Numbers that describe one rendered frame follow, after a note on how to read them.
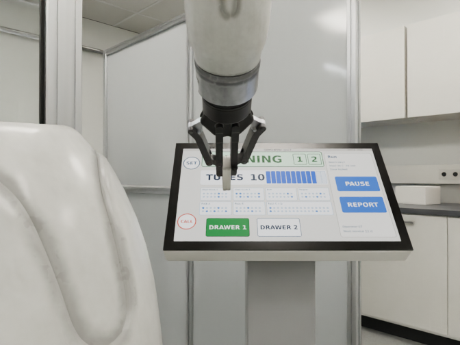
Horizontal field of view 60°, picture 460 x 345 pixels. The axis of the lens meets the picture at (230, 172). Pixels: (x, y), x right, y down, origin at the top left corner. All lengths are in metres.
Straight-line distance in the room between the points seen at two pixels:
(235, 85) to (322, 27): 1.28
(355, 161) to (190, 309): 1.57
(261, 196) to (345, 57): 0.92
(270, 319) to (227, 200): 0.30
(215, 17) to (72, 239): 0.35
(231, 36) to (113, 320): 0.37
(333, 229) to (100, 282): 0.75
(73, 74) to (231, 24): 0.59
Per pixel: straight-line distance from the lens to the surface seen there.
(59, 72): 0.98
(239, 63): 0.51
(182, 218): 0.88
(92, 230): 0.17
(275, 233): 0.86
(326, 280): 1.74
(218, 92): 0.55
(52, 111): 0.96
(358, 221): 0.92
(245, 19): 0.48
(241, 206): 0.89
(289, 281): 0.97
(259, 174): 0.95
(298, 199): 0.92
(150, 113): 2.64
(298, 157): 1.00
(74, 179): 0.18
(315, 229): 0.88
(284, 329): 1.01
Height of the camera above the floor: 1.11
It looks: level
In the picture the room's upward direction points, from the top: straight up
